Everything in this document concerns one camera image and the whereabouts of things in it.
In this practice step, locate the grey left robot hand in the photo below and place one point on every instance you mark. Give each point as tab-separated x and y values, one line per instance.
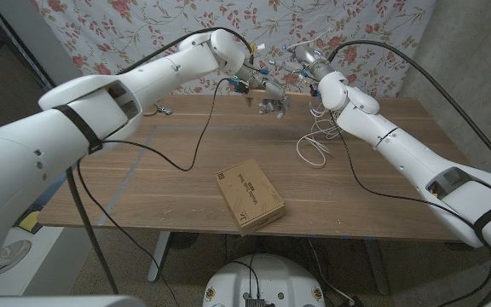
271	91

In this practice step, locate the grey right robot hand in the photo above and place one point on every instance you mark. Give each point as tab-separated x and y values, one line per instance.
309	59

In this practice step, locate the wooden slat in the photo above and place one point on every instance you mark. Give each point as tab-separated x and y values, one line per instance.
256	91

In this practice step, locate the brown cardboard box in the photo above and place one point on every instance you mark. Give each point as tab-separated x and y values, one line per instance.
250	196

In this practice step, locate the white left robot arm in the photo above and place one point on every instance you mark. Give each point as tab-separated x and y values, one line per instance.
100	111

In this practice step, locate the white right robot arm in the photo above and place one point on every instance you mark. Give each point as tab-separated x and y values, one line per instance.
420	162

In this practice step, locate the floral backdrop cloth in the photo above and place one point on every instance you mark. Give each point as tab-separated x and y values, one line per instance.
271	21

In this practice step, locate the small silver adapter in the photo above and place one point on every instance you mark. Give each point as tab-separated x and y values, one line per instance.
165	111

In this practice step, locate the dark round floor fan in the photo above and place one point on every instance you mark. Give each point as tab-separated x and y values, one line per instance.
183	241

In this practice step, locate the white robot torso base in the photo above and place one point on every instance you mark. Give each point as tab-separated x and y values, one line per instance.
267	277

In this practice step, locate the white table leg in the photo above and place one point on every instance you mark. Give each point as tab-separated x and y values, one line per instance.
377	268
159	256

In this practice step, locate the yellow black foot pedal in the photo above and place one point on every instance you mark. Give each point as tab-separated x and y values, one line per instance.
30	221

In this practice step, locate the grey sneaker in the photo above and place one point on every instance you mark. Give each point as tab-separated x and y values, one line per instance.
13	256

